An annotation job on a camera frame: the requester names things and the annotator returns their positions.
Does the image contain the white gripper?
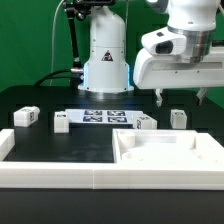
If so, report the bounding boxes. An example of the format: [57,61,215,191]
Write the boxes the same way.
[133,47,224,107]

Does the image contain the black cables at base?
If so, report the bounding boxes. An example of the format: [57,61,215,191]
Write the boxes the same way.
[33,68,84,88]

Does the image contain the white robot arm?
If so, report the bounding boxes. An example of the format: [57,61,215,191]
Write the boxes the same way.
[79,0,224,105]

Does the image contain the white square tabletop with sockets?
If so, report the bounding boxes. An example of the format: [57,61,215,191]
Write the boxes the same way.
[112,129,224,164]

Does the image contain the sheet with four tags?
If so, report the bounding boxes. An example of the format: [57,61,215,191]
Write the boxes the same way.
[65,109,143,125]

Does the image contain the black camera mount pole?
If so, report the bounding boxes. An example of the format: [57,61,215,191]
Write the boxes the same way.
[63,0,116,88]

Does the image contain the white cable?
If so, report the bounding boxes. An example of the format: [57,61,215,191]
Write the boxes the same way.
[49,0,68,86]

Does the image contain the white U-shaped fence wall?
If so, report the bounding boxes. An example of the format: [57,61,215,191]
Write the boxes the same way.
[0,129,224,190]

